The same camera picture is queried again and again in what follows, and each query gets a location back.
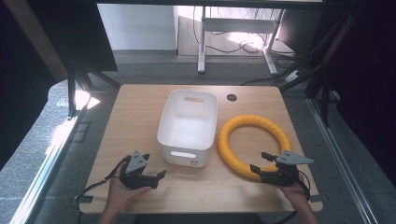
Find dark curtain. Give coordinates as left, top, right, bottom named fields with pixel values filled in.
left=29, top=0, right=119, bottom=73

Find white metal desk frame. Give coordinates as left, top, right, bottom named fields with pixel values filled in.
left=197, top=6, right=286, bottom=77

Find black floor cables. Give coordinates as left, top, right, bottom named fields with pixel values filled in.
left=191, top=6, right=297, bottom=62

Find white power strip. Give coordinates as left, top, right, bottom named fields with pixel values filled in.
left=284, top=70, right=304, bottom=84

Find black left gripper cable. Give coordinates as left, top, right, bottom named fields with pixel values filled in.
left=74, top=154, right=133, bottom=202

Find yellow ring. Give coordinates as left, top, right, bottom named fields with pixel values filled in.
left=217, top=114, right=293, bottom=181

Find person's right hand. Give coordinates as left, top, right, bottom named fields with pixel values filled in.
left=276, top=175, right=309, bottom=204

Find person's left hand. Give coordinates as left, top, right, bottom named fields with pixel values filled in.
left=106, top=176, right=153, bottom=211

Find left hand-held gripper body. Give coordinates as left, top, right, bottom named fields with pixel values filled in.
left=119, top=150, right=160, bottom=190

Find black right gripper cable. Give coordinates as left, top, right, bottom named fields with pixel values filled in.
left=274, top=169, right=312, bottom=224

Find aluminium rail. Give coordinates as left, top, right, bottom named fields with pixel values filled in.
left=8, top=102, right=92, bottom=224
left=305, top=97, right=378, bottom=224

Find black metal stand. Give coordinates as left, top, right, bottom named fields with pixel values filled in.
left=273, top=8, right=354, bottom=127

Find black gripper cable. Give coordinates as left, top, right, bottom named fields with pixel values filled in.
left=274, top=169, right=312, bottom=224
left=74, top=154, right=133, bottom=202

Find white plastic basket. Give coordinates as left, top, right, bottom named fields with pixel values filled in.
left=156, top=89, right=219, bottom=168

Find brown wooden beam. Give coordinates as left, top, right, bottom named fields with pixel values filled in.
left=5, top=0, right=68, bottom=82

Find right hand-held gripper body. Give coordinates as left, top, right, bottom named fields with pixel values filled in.
left=259, top=149, right=315, bottom=188

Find black tripod stand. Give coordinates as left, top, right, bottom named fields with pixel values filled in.
left=61, top=46, right=121, bottom=119

